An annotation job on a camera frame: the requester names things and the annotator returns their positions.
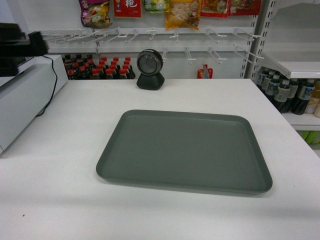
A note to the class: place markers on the grey rectangular serving tray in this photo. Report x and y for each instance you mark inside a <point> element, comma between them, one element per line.
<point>187,150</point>

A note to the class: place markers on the black barcode scanner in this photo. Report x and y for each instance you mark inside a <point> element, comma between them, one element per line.
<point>150,63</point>

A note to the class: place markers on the yellow snack bag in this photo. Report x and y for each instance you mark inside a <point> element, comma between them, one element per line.
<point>183,13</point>

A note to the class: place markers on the red snack bag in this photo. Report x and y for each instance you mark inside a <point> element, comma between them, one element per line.
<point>127,8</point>

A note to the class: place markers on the purple snack bag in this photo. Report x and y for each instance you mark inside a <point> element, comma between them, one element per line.
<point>95,13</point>

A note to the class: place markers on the white cash register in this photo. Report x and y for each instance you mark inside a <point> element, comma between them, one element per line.
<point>29,79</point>

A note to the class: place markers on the white metal shelf unit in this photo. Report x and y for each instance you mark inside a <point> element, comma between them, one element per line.
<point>288,39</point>

